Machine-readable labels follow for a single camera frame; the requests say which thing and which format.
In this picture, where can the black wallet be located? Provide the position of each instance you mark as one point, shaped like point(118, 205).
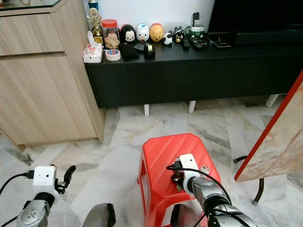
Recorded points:
point(129, 51)

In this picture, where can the black white animal figure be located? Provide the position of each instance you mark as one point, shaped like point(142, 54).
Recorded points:
point(179, 34)

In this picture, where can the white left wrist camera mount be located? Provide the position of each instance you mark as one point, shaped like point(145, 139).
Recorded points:
point(45, 179)

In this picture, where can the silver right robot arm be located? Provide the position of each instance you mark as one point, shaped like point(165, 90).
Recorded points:
point(210, 189)

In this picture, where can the flat black tray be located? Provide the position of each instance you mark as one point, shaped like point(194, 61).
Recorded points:
point(221, 42)

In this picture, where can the white duck plush toy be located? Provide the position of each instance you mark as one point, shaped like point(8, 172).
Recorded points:
point(142, 33)

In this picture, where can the black tape dispenser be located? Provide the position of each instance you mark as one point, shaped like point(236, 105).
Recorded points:
point(149, 51)

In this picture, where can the white tissue packet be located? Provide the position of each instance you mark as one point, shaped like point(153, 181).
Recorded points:
point(92, 53)

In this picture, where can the grey robot right leg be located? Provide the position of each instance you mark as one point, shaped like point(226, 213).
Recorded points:
point(184, 218)

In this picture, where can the slim black remote control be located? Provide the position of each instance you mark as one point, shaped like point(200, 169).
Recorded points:
point(186, 44)

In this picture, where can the red plastic stool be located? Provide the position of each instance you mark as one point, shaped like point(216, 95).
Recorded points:
point(163, 151)

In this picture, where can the small panda figure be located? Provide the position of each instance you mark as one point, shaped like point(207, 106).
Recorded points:
point(167, 39)

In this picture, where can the wide black remote control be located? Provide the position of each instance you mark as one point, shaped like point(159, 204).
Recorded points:
point(199, 42)

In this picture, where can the white tape roll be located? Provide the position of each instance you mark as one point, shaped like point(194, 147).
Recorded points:
point(113, 59)

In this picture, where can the yellow bear plush toy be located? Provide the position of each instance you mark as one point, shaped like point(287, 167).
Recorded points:
point(156, 32)

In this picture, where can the blue white trophy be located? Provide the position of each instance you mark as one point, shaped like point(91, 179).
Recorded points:
point(93, 4)

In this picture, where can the light wooden cabinet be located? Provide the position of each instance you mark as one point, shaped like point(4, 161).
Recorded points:
point(42, 94)

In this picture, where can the small black pouch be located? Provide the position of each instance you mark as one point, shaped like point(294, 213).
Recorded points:
point(139, 46)

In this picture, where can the red lid clear jar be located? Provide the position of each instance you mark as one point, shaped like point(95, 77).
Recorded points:
point(110, 37)

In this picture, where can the black mouse plush toy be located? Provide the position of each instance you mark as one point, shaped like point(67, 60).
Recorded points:
point(127, 34)

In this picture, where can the black TV console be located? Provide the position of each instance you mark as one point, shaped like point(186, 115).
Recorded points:
point(170, 78)

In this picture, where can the marble pattern folding table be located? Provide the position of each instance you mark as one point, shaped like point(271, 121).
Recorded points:
point(279, 142)

